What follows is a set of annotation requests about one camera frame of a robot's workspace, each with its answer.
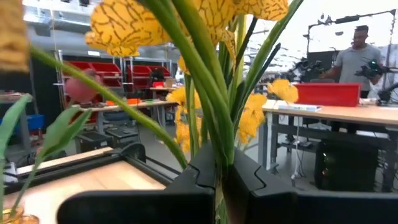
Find white flat box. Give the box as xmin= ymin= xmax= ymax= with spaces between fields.
xmin=277 ymin=104 xmax=323 ymax=113

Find black camera stand frame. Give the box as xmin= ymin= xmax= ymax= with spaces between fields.
xmin=303 ymin=9 xmax=398 ymax=85

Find red storage bin rack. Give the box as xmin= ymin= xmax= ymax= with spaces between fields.
xmin=57 ymin=49 xmax=174 ymax=94

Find black aluminium table frame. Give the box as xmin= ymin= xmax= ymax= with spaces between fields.
xmin=0 ymin=142 xmax=183 ymax=195

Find orange tray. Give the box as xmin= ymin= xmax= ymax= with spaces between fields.
xmin=105 ymin=98 xmax=141 ymax=106

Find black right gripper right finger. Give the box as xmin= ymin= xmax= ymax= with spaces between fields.
xmin=221 ymin=147 xmax=398 ymax=224

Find black computer case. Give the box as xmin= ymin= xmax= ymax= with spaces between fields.
xmin=313 ymin=139 xmax=379 ymax=192

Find blue bin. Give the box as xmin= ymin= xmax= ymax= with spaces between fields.
xmin=26 ymin=114 xmax=47 ymax=131

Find black monitor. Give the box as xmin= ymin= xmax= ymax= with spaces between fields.
xmin=306 ymin=51 xmax=336 ymax=83

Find yellow textured glass vase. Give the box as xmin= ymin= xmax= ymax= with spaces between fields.
xmin=0 ymin=203 xmax=40 ymax=224

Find red plastic bin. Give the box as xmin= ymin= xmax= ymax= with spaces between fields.
xmin=294 ymin=82 xmax=363 ymax=108

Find background wooden table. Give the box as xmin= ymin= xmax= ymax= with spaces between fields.
xmin=73 ymin=87 xmax=180 ymax=134

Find red artificial tulip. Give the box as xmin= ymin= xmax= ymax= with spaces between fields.
xmin=9 ymin=68 xmax=104 ymax=218

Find yellow artificial flower bunch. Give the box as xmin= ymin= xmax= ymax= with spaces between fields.
xmin=166 ymin=55 xmax=203 ymax=155
xmin=236 ymin=79 xmax=300 ymax=146
xmin=0 ymin=0 xmax=305 ymax=224

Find black floor case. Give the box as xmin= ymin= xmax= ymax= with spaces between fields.
xmin=76 ymin=127 xmax=139 ymax=153

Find wooden table grey legs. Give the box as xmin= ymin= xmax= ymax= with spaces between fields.
xmin=262 ymin=98 xmax=398 ymax=194

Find person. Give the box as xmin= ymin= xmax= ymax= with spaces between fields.
xmin=319 ymin=24 xmax=389 ymax=91

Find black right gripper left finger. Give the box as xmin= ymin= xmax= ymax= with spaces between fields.
xmin=57 ymin=142 xmax=218 ymax=224

